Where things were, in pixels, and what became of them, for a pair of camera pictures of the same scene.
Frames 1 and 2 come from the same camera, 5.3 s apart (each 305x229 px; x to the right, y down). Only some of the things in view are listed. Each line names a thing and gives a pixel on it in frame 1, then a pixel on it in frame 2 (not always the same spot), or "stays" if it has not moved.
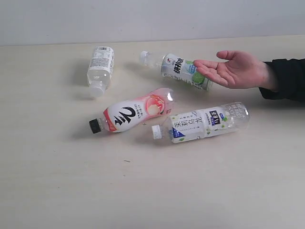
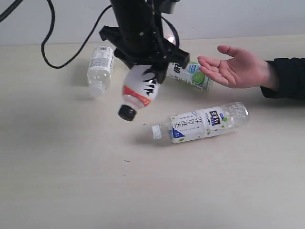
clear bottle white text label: [100, 70] stays
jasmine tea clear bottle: [203, 123] stays
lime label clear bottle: [175, 67] stays
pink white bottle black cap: [126, 112] → [139, 88]
